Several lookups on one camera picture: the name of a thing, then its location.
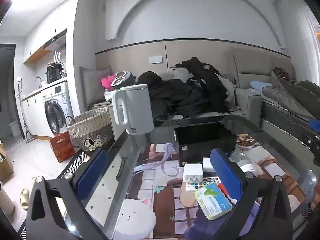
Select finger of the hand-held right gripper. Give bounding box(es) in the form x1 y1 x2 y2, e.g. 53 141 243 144
307 117 320 153

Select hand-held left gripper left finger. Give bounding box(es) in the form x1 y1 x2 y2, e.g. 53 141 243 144
26 148 110 240

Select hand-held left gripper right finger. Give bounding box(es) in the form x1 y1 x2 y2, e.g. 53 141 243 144
210 148 293 240

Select white tape roll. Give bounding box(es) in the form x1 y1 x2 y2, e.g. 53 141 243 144
236 159 257 178

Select clear plastic bottle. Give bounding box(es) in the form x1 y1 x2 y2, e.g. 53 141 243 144
229 152 250 165

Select white remote control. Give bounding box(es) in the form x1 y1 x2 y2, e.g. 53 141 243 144
185 177 221 193

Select white power adapter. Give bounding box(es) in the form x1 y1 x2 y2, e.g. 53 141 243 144
183 163 203 183

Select black cardboard box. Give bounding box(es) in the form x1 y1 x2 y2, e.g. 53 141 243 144
174 122 237 167

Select black and white striped rug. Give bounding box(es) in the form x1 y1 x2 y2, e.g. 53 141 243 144
17 150 91 240

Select small white box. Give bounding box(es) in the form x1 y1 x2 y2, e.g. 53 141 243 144
202 157 217 173

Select red gift box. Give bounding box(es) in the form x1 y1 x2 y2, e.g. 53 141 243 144
49 131 76 163

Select brown sandals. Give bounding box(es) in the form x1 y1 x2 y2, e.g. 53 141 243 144
236 134 260 151

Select grey green jacket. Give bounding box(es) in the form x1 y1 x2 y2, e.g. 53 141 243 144
261 67 320 121

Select wicker basket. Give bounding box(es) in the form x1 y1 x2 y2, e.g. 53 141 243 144
65 107 115 152

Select light blue pillow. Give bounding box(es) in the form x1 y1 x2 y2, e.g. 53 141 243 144
250 80 273 92

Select printed floor mat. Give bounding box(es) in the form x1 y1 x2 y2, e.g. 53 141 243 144
85 130 313 240

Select grey sofa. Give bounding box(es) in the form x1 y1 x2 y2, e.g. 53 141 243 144
80 47 263 135

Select beige slipper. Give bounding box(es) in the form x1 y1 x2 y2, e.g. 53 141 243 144
20 189 30 210

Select white washing machine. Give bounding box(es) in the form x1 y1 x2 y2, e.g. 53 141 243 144
41 81 74 138

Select white electric kettle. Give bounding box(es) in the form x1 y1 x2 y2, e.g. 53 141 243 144
111 84 155 135

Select white kitchen cabinet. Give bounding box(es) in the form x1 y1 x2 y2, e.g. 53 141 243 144
21 90 47 138

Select grey cushion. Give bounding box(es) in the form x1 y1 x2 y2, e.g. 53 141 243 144
79 66 113 108

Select brown cardboard box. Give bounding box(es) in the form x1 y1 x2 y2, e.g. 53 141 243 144
0 144 14 182

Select pink plush toy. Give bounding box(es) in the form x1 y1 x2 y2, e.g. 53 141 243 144
101 74 116 89

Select pile of black clothes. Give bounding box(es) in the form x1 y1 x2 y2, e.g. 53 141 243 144
137 57 237 118

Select dark door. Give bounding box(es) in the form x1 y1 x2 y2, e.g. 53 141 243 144
0 44 26 142

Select range hood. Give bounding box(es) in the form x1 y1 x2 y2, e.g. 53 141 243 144
42 29 67 50

